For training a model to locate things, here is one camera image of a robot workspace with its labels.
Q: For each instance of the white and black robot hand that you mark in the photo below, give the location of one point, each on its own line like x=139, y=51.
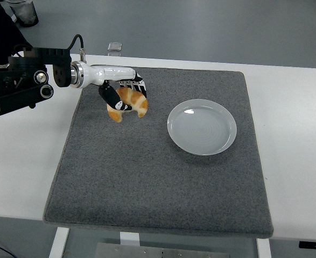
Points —
x=112, y=74

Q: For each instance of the grey metal plate with screws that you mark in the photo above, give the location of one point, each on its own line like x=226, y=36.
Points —
x=160, y=251

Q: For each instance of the grey felt mat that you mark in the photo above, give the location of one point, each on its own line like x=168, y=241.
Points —
x=152, y=182

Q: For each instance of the small metal floor socket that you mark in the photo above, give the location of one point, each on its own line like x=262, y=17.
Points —
x=115, y=46

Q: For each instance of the dark waste bin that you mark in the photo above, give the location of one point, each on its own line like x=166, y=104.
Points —
x=24, y=13

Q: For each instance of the white table leg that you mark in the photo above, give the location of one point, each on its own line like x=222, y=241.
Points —
x=264, y=248
x=129, y=237
x=59, y=242

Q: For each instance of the black table control panel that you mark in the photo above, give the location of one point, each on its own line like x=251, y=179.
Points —
x=314, y=245

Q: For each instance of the round grey plate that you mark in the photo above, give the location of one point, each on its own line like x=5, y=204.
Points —
x=200, y=129

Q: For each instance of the golden croissant bread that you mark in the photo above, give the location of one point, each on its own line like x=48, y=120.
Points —
x=136, y=100

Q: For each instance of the person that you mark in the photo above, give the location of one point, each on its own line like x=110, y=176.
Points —
x=1, y=32

